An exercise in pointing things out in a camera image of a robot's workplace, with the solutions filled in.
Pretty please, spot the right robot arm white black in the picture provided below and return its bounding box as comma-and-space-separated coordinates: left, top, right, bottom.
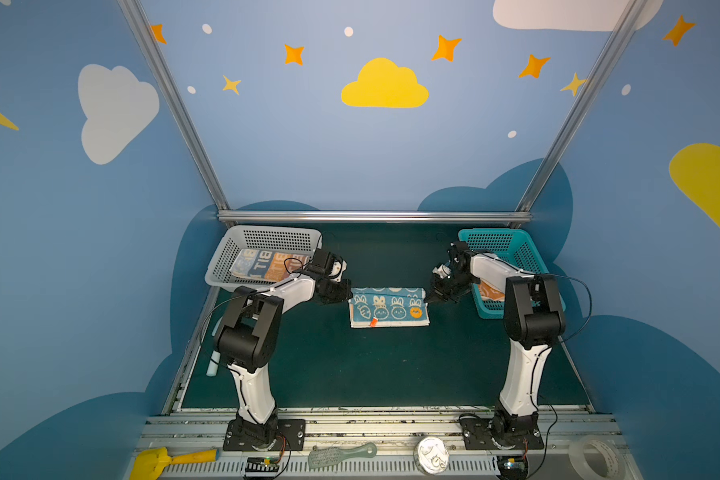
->
425, 242, 566, 441

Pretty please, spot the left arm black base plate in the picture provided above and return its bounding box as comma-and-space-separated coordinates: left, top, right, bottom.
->
222, 418, 306, 452

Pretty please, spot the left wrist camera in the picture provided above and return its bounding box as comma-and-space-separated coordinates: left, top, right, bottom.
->
308, 248, 347, 282

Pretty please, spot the rabbit letter striped towel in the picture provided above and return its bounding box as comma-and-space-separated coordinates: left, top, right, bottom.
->
229, 248, 310, 283

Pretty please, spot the yellow toy shovel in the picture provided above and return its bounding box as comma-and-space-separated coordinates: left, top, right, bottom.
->
129, 447, 218, 480

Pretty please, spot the light blue plastic spoon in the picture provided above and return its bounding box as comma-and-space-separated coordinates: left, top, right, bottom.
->
206, 321, 220, 377

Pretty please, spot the white perforated plastic basket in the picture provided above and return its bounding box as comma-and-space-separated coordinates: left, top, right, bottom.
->
205, 225, 323, 292

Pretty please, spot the small circuit board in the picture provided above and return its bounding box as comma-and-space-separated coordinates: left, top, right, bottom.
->
242, 457, 281, 479
497, 456, 529, 480

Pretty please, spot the right small circuit board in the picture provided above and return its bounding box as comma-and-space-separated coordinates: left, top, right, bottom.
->
497, 456, 529, 480

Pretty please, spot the clear tape roll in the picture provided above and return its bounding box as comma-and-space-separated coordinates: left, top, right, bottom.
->
568, 435, 627, 480

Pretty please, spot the aluminium frame right post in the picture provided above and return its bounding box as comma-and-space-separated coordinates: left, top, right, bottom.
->
515, 0, 648, 216

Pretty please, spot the left small circuit board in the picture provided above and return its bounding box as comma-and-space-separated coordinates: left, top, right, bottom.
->
242, 457, 281, 479

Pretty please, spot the bunny face pattern towel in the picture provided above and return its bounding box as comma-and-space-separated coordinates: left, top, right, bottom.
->
348, 287, 430, 329

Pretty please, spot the round silver tin lid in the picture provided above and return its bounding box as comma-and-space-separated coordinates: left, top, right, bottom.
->
414, 436, 450, 475

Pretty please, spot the aluminium front rail bed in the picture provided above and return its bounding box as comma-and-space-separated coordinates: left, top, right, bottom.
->
133, 405, 642, 479

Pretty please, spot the aluminium frame back rail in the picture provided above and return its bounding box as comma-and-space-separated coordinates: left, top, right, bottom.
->
217, 210, 532, 224

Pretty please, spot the teal perforated plastic basket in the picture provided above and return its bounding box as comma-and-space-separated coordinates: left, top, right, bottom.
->
458, 228, 548, 320

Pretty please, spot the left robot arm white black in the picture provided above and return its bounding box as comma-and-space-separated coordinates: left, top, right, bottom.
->
214, 273, 352, 425

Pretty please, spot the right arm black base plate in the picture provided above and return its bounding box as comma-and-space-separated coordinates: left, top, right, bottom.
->
458, 414, 545, 450

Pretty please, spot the aluminium frame post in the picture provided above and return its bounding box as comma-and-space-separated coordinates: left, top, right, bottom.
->
515, 0, 648, 216
117, 0, 229, 210

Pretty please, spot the pale green hair brush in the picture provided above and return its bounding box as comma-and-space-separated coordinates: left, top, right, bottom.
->
307, 443, 378, 470

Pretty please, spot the aluminium frame left post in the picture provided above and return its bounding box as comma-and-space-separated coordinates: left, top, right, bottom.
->
117, 0, 229, 210

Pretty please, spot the orange swirl pattern towel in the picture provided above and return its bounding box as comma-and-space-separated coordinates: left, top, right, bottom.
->
478, 281, 505, 302

